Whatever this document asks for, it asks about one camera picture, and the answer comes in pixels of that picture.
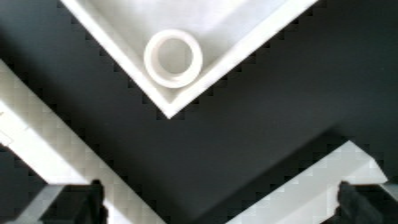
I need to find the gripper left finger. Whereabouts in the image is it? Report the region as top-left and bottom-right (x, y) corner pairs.
(11, 179), (111, 224)

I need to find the white right fence block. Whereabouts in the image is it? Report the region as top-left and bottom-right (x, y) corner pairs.
(226, 141), (398, 224)

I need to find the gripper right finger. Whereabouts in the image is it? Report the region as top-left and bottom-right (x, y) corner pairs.
(324, 182), (398, 224)

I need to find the white square tabletop tray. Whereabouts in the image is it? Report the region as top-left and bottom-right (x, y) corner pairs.
(61, 0), (321, 117)

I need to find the white fence block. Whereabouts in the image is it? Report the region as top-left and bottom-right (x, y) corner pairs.
(0, 60), (166, 224)
(226, 141), (398, 224)

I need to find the white left fence block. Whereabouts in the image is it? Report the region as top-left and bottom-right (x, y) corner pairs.
(0, 60), (166, 224)

